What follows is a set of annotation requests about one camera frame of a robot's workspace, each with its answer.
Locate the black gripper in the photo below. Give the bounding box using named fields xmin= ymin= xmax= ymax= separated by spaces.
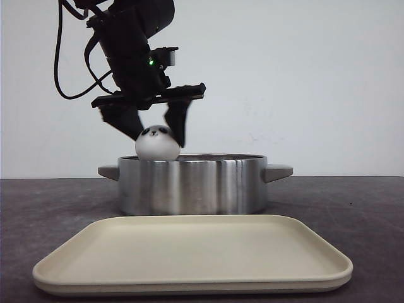
xmin=90 ymin=18 xmax=206 ymax=148

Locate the panda bun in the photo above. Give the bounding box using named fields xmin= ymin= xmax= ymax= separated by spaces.
xmin=135 ymin=125 xmax=181 ymax=161

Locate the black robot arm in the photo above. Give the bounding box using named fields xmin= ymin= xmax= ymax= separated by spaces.
xmin=75 ymin=1 xmax=206 ymax=146

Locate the stainless steel steamer pot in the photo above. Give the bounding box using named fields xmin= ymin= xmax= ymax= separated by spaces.
xmin=98 ymin=153 xmax=294 ymax=216

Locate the cream rectangular serving tray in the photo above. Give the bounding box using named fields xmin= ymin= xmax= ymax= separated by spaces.
xmin=32 ymin=215 xmax=353 ymax=296

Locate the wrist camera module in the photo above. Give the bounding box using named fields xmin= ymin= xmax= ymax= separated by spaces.
xmin=149 ymin=47 xmax=179 ymax=71

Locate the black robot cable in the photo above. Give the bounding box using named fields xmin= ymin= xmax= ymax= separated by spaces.
xmin=53 ymin=0 xmax=115 ymax=100

